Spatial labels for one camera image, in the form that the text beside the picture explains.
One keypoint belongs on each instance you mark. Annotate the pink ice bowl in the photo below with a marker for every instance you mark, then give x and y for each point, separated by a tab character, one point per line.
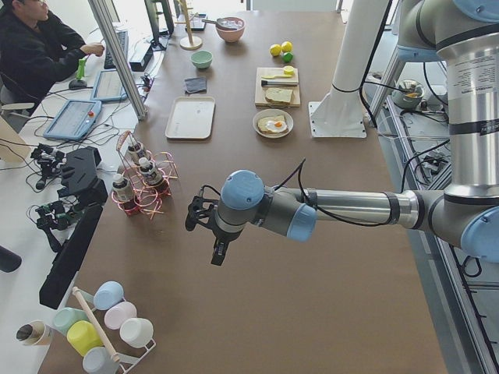
232	36

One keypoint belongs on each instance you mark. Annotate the half lemon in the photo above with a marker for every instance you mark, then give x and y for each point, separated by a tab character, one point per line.
288	70

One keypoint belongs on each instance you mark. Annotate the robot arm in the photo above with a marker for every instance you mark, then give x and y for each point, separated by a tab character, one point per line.
464	34

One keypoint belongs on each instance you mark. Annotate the bread slice under egg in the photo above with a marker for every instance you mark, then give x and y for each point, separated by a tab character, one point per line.
262	121

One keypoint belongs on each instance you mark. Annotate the white cup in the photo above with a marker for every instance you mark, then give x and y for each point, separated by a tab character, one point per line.
137	332

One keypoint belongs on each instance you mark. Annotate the wooden rack handle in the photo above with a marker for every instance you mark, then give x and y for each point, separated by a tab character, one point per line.
78	294

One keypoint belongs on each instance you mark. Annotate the blue teach pendant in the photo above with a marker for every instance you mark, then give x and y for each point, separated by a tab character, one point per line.
108	87
74	120

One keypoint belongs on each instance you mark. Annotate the grey folded cloth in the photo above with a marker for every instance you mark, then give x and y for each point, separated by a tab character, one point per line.
195	85

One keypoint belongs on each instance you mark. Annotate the dark drink bottle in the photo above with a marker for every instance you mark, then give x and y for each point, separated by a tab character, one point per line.
149	171
136	151
120	187

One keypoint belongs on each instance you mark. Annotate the wooden cutting board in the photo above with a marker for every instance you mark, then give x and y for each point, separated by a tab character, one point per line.
259	99

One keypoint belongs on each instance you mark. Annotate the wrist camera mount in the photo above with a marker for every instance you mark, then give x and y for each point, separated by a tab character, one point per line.
201	210

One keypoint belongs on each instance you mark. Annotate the green bowl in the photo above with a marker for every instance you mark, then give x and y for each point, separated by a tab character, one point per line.
201	59

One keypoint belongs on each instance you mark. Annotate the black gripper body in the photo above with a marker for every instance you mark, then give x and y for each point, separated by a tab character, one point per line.
221	238

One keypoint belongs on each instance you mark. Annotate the green cup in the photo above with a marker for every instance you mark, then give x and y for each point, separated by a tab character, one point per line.
66	317

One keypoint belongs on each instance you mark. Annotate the white pedestal column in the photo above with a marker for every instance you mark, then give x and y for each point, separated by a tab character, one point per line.
340	113

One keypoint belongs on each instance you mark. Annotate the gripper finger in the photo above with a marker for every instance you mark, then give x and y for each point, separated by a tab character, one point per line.
221	252
216	256

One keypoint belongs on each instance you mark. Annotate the yellow cup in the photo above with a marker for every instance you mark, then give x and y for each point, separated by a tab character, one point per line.
82	336

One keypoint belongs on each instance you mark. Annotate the copper wire bottle rack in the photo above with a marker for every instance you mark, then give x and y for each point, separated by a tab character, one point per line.
143	198

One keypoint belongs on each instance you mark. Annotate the wooden mug tree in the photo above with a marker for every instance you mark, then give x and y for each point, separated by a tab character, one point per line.
190	42

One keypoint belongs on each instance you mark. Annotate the yellow plastic knife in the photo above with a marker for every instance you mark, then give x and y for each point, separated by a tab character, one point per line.
282	76

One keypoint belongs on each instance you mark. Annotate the cream rabbit tray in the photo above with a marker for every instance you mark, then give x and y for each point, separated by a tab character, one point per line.
190	118

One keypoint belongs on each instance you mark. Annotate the fried egg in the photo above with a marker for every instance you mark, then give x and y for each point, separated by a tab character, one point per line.
275	127

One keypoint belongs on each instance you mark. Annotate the white plate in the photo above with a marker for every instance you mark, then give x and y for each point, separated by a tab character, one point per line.
273	112

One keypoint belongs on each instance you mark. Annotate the white wire cup rack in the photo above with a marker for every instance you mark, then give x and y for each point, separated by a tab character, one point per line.
130	357

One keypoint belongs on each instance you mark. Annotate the plain bread slice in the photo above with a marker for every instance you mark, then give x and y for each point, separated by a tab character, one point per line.
278	95

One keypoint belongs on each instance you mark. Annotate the pink cup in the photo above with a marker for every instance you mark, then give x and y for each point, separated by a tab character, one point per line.
118	314

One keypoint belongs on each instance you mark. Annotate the yellow lemon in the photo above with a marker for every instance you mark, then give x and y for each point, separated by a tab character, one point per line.
275	50
286	46

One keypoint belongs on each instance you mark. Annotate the green lime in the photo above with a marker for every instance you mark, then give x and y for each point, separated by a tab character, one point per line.
287	57

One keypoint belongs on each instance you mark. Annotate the blue cup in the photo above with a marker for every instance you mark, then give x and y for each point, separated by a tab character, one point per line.
110	293

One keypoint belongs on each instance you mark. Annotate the aluminium frame post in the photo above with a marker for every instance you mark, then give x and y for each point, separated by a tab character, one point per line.
103	18

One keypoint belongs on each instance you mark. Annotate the metal ice scoop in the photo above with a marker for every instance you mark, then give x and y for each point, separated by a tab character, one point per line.
222	23

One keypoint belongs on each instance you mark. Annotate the steel tumbler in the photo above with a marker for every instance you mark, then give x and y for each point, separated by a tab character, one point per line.
35	333

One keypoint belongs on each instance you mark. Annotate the steel muddler black tip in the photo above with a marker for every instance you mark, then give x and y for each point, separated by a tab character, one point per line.
266	82

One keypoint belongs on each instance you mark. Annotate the grey-blue cup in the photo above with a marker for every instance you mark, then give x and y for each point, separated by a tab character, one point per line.
97	361

